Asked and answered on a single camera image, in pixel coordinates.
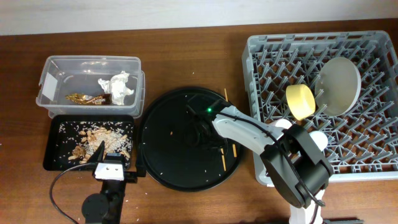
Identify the wooden chopstick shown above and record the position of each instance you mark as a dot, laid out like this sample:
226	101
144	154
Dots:
223	159
233	145

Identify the round black tray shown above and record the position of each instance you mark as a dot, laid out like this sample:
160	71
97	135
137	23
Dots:
179	147

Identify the yellow bowl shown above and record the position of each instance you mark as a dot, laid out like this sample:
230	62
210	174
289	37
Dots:
300	100

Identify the gold brown snack wrapper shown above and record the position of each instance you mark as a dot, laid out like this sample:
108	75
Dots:
104	99

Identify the white napkin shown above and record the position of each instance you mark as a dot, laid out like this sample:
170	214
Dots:
117	88

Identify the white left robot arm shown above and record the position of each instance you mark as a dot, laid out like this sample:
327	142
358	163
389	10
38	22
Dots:
105	206

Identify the food scraps pile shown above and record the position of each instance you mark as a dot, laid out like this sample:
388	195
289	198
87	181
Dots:
78	140

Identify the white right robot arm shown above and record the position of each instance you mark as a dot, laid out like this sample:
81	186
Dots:
293	157

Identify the pink cup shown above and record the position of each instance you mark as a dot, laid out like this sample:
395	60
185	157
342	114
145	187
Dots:
281	123

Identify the grey dishwasher rack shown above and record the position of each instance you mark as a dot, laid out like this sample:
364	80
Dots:
362	142

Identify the grey plate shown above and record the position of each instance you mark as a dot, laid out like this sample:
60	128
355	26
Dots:
338	86

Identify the clear plastic bin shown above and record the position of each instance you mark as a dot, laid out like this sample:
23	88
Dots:
64	75

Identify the black rectangular tray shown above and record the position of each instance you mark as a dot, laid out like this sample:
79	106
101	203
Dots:
49	163

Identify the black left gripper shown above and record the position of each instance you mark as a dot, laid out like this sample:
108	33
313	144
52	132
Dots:
140	165

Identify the light blue cup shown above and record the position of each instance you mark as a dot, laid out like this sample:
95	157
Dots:
320	139

